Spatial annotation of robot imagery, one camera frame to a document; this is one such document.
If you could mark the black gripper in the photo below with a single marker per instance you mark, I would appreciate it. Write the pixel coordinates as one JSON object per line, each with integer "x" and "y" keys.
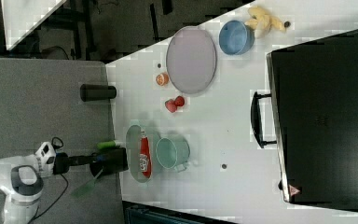
{"x": 62, "y": 161}

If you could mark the red ketchup bottle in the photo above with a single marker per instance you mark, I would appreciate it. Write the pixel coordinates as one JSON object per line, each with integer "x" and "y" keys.
{"x": 144, "y": 157}

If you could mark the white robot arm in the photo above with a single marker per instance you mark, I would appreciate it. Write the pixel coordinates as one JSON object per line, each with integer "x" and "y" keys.
{"x": 21, "y": 179}

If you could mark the green oval strainer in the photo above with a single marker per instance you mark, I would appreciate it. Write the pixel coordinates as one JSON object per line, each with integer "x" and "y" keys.
{"x": 133, "y": 144}

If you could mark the green spatula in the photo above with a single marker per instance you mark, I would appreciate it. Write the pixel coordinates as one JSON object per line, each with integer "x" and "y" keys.
{"x": 86, "y": 188}

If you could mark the green mug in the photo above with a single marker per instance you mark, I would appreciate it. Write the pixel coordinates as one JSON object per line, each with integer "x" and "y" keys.
{"x": 173, "y": 152}

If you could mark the pink strawberry toy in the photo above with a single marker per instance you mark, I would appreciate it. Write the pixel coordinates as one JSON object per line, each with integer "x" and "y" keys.
{"x": 171, "y": 106}

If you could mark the orange slice toy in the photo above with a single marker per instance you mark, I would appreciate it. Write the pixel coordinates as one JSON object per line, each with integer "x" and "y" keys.
{"x": 162, "y": 79}

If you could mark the red strawberry toy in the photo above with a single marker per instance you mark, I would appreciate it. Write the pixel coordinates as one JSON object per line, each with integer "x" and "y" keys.
{"x": 179, "y": 101}

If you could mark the purple round plate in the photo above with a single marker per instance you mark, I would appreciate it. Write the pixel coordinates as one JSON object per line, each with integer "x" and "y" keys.
{"x": 191, "y": 60}

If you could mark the blue cup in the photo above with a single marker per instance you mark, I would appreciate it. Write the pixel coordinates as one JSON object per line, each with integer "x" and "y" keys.
{"x": 236, "y": 38}

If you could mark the banana toy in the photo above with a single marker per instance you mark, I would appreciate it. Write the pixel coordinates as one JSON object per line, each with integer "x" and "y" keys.
{"x": 261, "y": 21}

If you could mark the toaster oven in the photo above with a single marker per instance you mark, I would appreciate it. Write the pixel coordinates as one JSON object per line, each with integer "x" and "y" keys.
{"x": 313, "y": 89}

